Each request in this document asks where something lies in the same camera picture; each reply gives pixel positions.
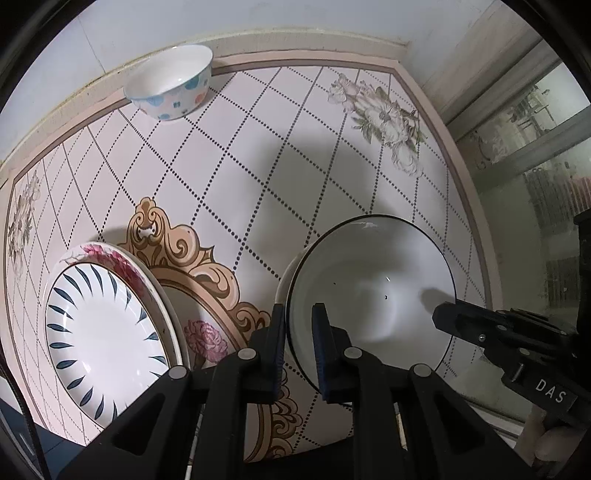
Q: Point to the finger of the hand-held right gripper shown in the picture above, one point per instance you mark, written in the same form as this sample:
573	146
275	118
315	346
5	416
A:
461	321

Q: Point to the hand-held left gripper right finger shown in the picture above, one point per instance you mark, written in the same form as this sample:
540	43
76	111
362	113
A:
323	355

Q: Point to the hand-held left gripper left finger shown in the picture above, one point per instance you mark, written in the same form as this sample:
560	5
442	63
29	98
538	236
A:
276	355

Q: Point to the black rimmed white bowl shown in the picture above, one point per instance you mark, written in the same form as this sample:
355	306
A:
369	286

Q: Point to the blue striped plate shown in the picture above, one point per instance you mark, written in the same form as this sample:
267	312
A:
101	332

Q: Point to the pink floral plate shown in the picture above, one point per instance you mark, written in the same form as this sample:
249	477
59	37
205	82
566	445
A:
115	255

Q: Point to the blue dotted bowl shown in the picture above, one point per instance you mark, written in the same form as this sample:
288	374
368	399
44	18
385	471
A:
171	101

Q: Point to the person's right hand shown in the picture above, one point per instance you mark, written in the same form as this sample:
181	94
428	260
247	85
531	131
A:
547	441

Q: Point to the frosted glass sliding door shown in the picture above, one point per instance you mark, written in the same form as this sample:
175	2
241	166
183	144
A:
517	138

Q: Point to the printed floral table mat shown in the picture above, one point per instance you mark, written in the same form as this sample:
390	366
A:
231	152

